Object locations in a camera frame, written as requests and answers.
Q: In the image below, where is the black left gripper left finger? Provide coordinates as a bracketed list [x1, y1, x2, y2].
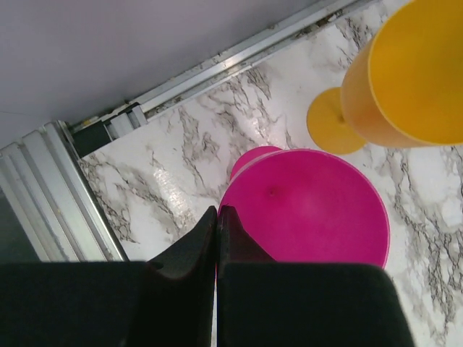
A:
[1, 207, 217, 346]

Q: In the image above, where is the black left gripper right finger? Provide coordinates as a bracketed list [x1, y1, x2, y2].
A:
[217, 207, 415, 346]

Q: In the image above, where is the pink wine glass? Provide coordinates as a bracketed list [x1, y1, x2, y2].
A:
[218, 146, 390, 267]

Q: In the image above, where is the yellow wine glass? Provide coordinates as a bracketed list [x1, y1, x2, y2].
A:
[307, 1, 462, 155]

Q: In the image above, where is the aluminium table edge rail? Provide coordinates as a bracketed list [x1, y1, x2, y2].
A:
[1, 1, 366, 261]

